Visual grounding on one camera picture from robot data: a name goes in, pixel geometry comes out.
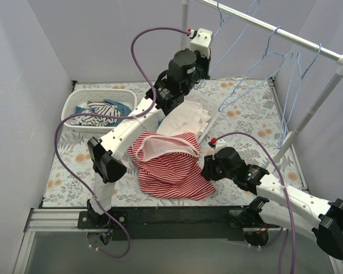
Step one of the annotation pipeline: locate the red white striped tank top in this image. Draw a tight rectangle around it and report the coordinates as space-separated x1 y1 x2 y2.
127 132 216 200

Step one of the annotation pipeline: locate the light blue hanger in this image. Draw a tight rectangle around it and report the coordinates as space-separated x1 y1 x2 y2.
218 26 294 114
191 1 262 80
277 43 322 149

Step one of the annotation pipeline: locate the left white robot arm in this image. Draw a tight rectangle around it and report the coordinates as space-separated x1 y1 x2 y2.
87 47 211 228

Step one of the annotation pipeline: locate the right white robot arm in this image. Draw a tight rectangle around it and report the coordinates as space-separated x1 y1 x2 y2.
201 147 343 260

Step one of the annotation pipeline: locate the cream white garment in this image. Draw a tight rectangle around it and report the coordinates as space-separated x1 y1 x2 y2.
156 100 210 137

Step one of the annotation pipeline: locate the white rectangular laundry basket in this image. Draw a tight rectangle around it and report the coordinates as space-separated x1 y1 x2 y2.
185 93 219 143

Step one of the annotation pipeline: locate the floral patterned table mat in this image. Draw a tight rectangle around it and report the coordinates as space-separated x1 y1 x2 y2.
42 79 306 208

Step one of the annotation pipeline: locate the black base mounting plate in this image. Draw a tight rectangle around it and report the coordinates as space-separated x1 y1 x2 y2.
77 205 274 246

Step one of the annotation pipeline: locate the black white striped garment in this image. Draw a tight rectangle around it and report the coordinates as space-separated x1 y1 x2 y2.
69 100 122 127

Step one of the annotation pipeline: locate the white oval laundry basket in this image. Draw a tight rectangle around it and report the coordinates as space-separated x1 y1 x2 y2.
61 88 137 134

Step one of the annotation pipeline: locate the silver white clothes rack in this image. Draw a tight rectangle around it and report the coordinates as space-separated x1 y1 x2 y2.
178 0 343 166

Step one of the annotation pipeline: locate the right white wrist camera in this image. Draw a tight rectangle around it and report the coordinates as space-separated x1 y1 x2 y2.
209 138 227 153

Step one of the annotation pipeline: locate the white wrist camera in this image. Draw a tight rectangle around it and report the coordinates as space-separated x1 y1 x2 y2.
188 28 213 59
209 138 227 153

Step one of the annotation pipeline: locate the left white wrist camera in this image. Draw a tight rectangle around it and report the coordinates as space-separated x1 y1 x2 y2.
188 28 213 59

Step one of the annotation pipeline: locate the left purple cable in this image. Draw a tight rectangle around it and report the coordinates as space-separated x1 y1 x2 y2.
54 26 189 259

